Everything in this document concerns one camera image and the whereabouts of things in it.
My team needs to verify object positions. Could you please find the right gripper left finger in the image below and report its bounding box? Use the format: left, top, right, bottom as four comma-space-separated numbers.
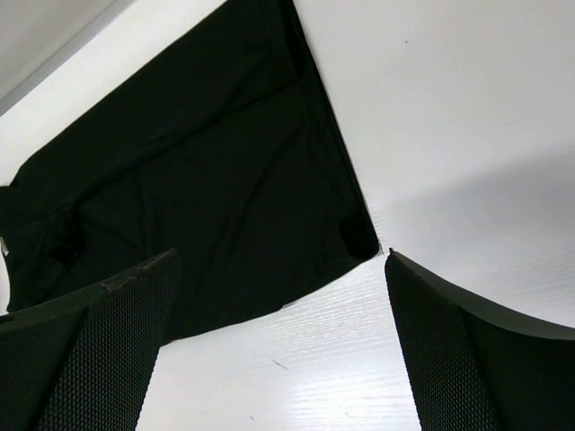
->
1, 250, 181, 430

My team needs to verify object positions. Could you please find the black t shirt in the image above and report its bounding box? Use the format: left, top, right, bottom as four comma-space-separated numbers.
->
1, 1, 379, 341

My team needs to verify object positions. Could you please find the aluminium table edge rail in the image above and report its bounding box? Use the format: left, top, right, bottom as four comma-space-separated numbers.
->
1, 0, 132, 113

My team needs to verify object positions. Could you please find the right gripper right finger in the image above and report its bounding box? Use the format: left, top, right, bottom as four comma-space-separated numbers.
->
385, 251, 574, 430

